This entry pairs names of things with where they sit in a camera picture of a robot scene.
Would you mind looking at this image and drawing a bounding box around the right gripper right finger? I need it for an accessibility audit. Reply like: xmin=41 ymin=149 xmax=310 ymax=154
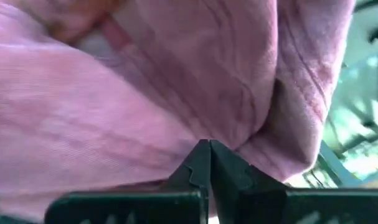
xmin=209 ymin=139 xmax=378 ymax=224

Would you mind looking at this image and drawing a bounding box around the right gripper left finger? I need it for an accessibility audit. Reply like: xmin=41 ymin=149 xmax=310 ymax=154
xmin=44 ymin=139 xmax=212 ymax=224

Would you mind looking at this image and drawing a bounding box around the maroon baseball cap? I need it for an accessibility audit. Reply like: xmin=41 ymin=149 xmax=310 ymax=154
xmin=0 ymin=0 xmax=356 ymax=223

